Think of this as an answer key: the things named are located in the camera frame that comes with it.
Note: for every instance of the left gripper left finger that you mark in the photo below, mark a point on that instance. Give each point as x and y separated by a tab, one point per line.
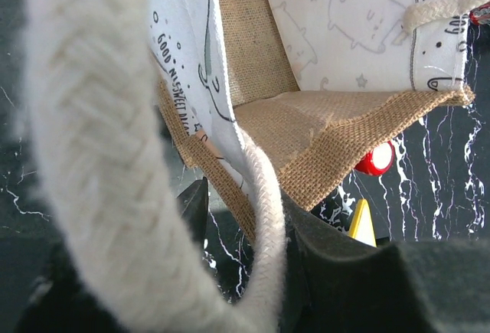
60	303

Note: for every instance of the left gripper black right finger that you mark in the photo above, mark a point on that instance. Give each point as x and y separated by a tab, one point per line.
337	284

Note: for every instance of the brown canvas bag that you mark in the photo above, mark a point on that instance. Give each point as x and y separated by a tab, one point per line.
131	101

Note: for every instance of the red can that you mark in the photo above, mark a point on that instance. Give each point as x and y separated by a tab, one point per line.
480	15

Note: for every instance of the white dry-erase board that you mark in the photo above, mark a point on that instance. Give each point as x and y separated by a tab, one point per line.
362	228

